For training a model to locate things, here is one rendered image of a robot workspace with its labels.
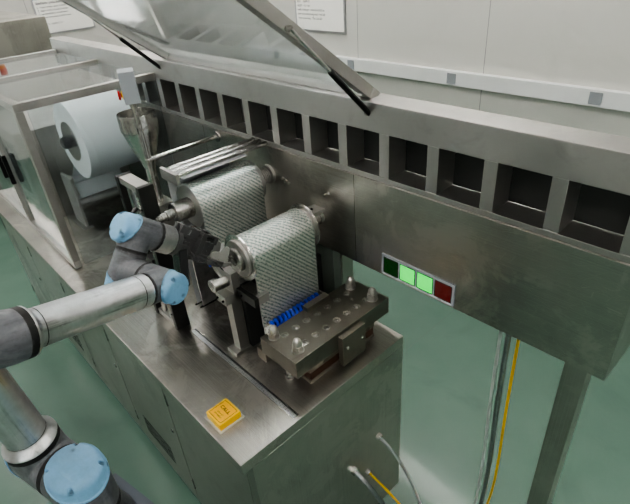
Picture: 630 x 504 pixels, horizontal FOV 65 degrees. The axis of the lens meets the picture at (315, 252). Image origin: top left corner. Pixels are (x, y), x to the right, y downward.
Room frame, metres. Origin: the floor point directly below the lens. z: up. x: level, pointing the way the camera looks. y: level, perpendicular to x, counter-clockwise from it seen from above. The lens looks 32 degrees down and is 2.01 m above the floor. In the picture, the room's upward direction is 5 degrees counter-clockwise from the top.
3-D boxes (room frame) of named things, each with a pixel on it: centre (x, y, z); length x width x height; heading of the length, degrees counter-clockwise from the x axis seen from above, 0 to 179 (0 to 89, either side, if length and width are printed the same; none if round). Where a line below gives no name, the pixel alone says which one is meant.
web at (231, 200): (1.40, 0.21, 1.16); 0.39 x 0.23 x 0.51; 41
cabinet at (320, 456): (1.96, 0.80, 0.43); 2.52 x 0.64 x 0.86; 41
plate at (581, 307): (2.00, 0.31, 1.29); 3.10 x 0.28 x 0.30; 41
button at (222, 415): (0.95, 0.29, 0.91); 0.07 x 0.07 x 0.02; 41
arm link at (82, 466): (0.66, 0.54, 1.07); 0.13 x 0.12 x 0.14; 56
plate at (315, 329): (1.19, -0.02, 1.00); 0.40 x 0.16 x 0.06; 131
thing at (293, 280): (1.25, 0.09, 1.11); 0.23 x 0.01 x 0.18; 131
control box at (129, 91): (1.66, 0.56, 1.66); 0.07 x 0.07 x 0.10; 18
